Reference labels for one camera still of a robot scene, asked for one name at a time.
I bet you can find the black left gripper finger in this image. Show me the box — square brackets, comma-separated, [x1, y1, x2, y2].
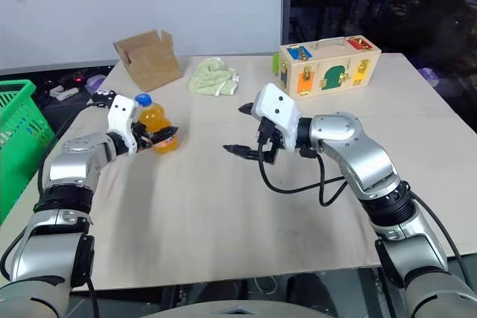
[149, 126, 180, 145]

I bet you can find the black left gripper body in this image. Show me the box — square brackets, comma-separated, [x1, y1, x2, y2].
[130, 121, 154, 153]

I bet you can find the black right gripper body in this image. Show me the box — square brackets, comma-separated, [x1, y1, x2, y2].
[256, 116, 288, 165]

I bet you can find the orange juice bottle blue cap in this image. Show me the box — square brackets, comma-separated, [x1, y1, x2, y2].
[134, 93, 180, 156]

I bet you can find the green plastic basket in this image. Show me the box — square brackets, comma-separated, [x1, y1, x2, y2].
[0, 79, 57, 224]

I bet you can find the light green folded towel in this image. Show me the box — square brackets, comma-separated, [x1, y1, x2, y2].
[187, 57, 241, 98]

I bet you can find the black device with white buttons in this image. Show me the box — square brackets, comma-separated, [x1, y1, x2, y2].
[90, 89, 118, 109]

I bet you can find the pale purple round container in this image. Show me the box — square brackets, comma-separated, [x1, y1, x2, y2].
[418, 67, 440, 89]
[85, 74, 108, 92]

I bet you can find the open brown cardboard box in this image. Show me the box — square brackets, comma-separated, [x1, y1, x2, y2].
[113, 29, 184, 93]

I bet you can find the white power strip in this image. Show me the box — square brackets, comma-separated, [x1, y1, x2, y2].
[48, 86, 80, 102]

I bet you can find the wooden lock puzzle box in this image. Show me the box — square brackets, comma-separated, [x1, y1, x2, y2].
[279, 37, 383, 99]

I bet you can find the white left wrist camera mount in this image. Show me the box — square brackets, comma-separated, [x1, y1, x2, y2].
[107, 95, 140, 156]

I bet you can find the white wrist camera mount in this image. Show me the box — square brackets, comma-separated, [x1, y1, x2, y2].
[251, 83, 302, 152]
[107, 95, 140, 156]

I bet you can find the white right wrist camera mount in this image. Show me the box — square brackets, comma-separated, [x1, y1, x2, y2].
[251, 83, 302, 152]

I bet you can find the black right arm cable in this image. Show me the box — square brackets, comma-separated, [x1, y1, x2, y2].
[256, 138, 475, 289]

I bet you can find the grey partition post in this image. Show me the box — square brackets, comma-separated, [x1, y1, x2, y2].
[280, 0, 294, 45]

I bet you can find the thin white cable under table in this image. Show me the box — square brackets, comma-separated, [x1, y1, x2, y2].
[255, 275, 277, 294]

